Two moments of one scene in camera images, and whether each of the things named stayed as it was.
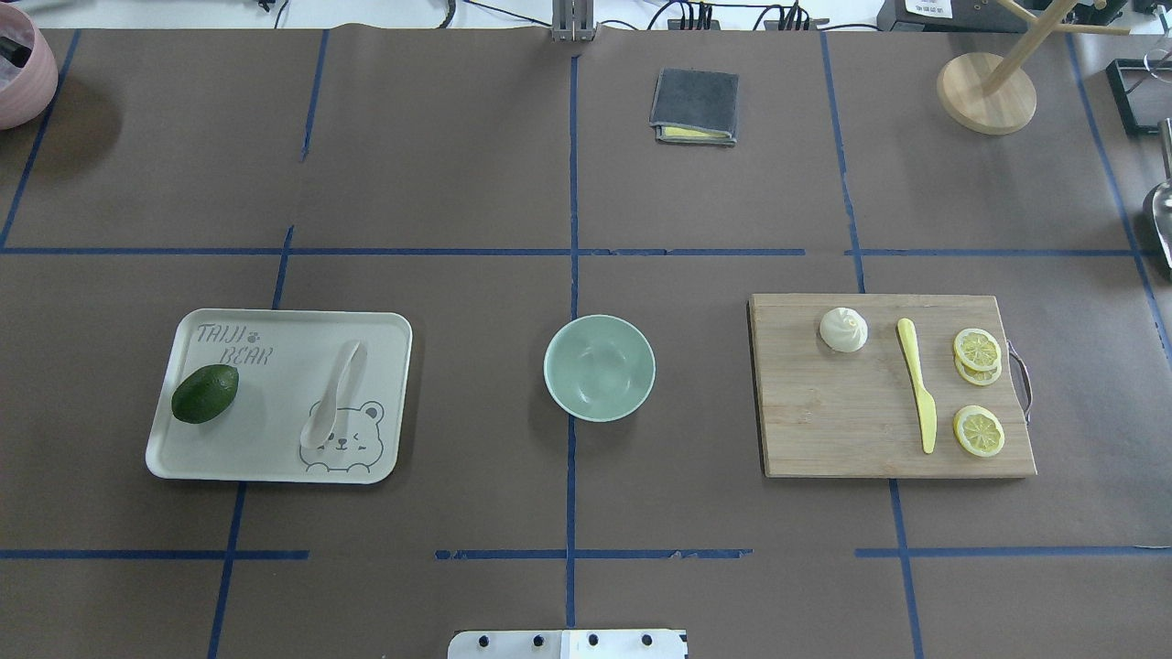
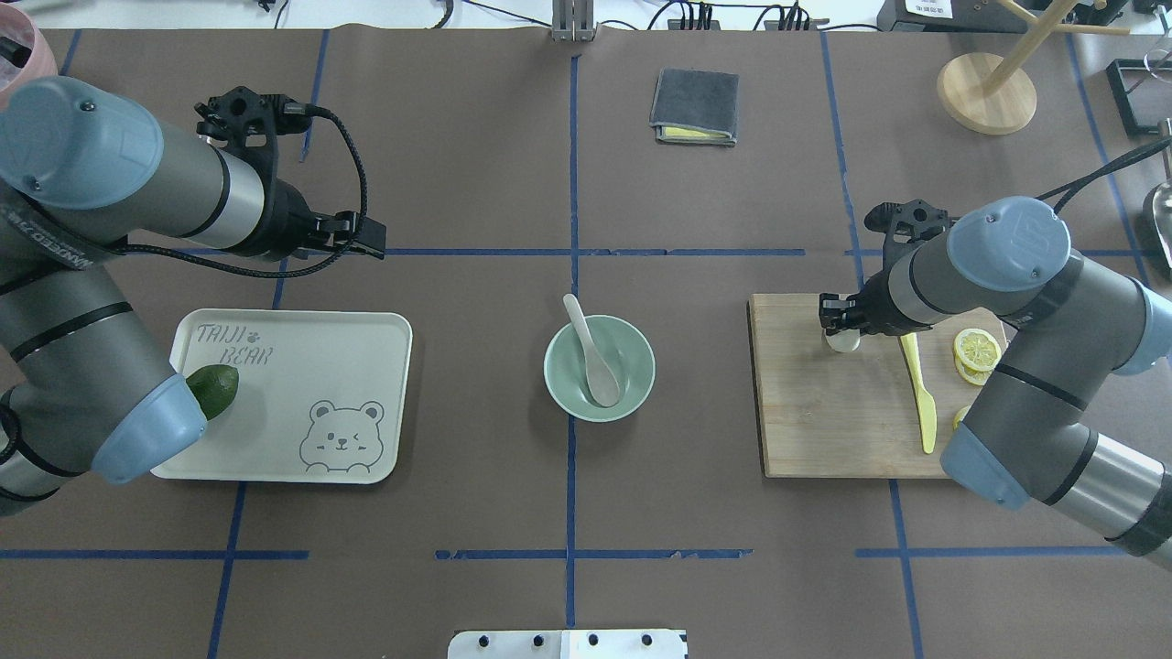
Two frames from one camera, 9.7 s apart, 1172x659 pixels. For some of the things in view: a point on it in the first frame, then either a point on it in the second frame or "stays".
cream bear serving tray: [287, 363] stays
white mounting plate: [569, 644] stays
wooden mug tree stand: [986, 92] stays
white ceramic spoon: [321, 423] → [602, 383]
